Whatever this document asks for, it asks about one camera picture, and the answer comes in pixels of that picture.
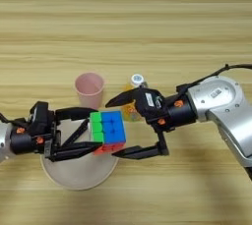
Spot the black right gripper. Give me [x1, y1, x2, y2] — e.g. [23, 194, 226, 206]
[104, 87, 199, 161]

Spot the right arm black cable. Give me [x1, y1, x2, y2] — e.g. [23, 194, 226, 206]
[176, 63, 252, 95]

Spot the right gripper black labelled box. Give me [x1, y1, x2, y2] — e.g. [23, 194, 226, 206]
[134, 87, 165, 120]

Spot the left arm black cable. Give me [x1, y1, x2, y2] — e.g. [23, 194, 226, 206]
[0, 112, 30, 129]

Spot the round beige plate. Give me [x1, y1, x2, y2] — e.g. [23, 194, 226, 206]
[39, 106, 120, 191]

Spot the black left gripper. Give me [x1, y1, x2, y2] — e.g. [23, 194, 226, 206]
[9, 106, 105, 163]

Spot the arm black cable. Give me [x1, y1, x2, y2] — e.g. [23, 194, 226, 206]
[0, 112, 30, 129]
[176, 63, 252, 95]

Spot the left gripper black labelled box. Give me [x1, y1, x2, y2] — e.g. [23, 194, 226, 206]
[28, 100, 56, 129]

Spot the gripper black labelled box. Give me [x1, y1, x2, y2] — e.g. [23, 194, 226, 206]
[28, 100, 56, 129]
[134, 87, 165, 120]

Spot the colourful puzzle cube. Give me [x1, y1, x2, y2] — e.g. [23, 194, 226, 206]
[89, 110, 128, 156]

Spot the orange juice bottle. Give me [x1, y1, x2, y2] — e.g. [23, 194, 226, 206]
[121, 73, 150, 123]

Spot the pink plastic cup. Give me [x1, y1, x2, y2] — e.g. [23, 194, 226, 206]
[74, 72, 106, 111]

